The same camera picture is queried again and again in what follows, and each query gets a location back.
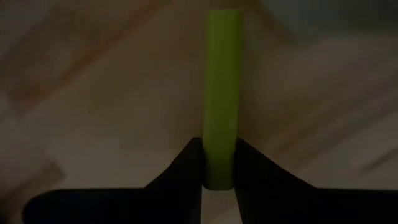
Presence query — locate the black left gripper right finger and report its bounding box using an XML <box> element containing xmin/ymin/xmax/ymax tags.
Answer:
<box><xmin>233</xmin><ymin>138</ymin><xmax>398</xmax><ymax>224</ymax></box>

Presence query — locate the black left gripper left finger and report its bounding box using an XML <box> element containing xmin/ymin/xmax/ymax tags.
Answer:
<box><xmin>21</xmin><ymin>137</ymin><xmax>206</xmax><ymax>224</ymax></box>

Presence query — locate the green block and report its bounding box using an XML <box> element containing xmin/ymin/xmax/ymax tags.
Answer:
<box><xmin>201</xmin><ymin>9</ymin><xmax>243</xmax><ymax>191</ymax></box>

